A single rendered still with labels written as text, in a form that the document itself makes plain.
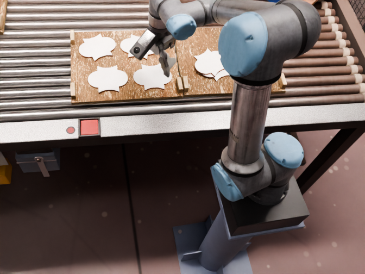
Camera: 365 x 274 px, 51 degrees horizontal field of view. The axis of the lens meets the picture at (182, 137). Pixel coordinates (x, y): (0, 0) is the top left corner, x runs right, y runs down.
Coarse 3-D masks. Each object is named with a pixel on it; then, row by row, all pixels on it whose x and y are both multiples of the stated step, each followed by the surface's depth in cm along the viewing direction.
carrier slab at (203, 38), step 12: (192, 36) 160; (204, 36) 161; (216, 36) 162; (180, 48) 156; (192, 48) 157; (204, 48) 158; (216, 48) 158; (180, 60) 153; (192, 60) 154; (180, 72) 150; (192, 72) 151; (192, 84) 147; (204, 84) 148; (216, 84) 149; (228, 84) 149; (276, 84) 152; (192, 96) 146
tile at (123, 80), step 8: (96, 72) 144; (104, 72) 145; (112, 72) 145; (120, 72) 146; (88, 80) 142; (96, 80) 142; (104, 80) 143; (112, 80) 143; (120, 80) 144; (96, 88) 141; (104, 88) 141; (112, 88) 141
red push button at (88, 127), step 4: (84, 120) 135; (88, 120) 135; (92, 120) 135; (96, 120) 135; (80, 124) 134; (84, 124) 134; (88, 124) 134; (92, 124) 134; (96, 124) 134; (80, 128) 133; (84, 128) 133; (88, 128) 133; (92, 128) 134; (96, 128) 134; (84, 132) 132; (88, 132) 133; (92, 132) 133; (96, 132) 133
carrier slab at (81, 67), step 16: (80, 32) 155; (96, 32) 156; (112, 32) 157; (128, 32) 158; (80, 64) 147; (96, 64) 147; (112, 64) 148; (128, 64) 149; (144, 64) 150; (176, 64) 152; (80, 80) 143; (128, 80) 145; (80, 96) 139; (96, 96) 140; (112, 96) 141; (128, 96) 141; (144, 96) 142; (160, 96) 143; (176, 96) 144
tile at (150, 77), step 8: (160, 64) 150; (136, 72) 146; (144, 72) 147; (152, 72) 147; (160, 72) 148; (136, 80) 144; (144, 80) 145; (152, 80) 145; (160, 80) 146; (168, 80) 146; (144, 88) 143; (152, 88) 144; (160, 88) 144
